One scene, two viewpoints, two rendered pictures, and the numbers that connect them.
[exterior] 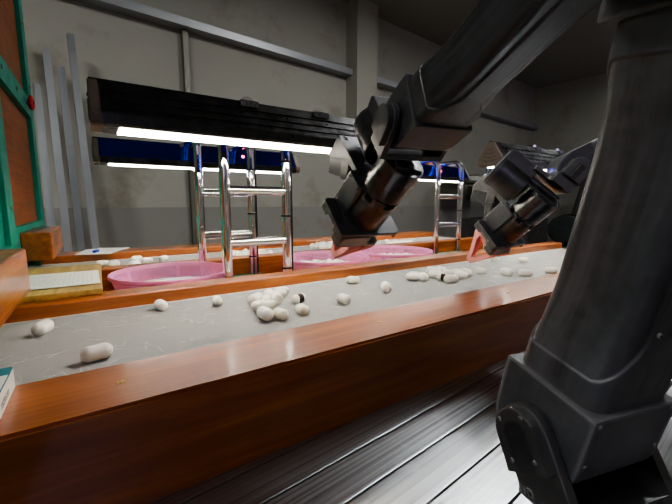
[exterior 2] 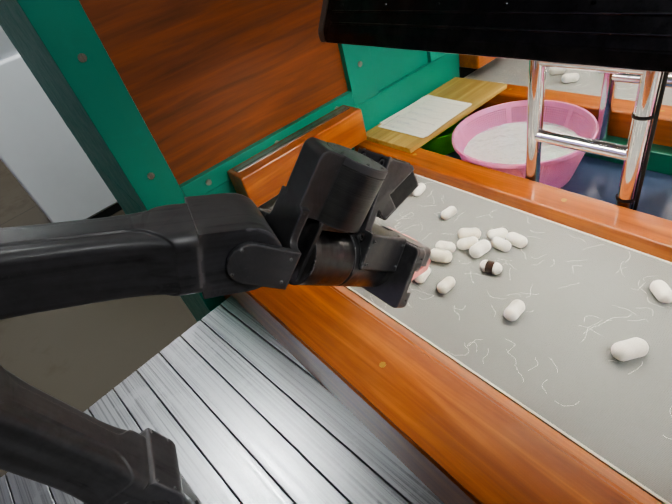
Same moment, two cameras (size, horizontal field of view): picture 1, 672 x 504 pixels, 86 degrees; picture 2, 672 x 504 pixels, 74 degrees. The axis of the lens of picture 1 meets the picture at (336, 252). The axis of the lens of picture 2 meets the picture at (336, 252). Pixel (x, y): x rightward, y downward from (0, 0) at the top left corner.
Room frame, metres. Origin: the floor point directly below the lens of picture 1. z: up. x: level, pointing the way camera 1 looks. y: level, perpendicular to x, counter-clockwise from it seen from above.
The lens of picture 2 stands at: (0.50, -0.39, 1.22)
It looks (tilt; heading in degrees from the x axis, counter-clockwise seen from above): 39 degrees down; 95
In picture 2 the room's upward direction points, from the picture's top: 17 degrees counter-clockwise
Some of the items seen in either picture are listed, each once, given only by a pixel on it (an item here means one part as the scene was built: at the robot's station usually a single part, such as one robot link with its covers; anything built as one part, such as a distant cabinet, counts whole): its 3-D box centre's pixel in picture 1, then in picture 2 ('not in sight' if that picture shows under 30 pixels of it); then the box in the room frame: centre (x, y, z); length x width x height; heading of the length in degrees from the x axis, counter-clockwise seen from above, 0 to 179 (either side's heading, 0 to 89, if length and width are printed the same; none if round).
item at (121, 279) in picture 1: (173, 289); (520, 150); (0.86, 0.40, 0.72); 0.27 x 0.27 x 0.10
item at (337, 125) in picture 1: (282, 127); (517, 9); (0.72, 0.10, 1.08); 0.62 x 0.08 x 0.07; 123
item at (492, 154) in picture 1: (544, 160); not in sight; (1.25, -0.71, 1.08); 0.62 x 0.08 x 0.07; 123
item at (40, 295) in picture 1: (59, 280); (435, 111); (0.74, 0.58, 0.77); 0.33 x 0.15 x 0.01; 33
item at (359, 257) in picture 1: (326, 271); not in sight; (1.10, 0.03, 0.72); 0.27 x 0.27 x 0.10
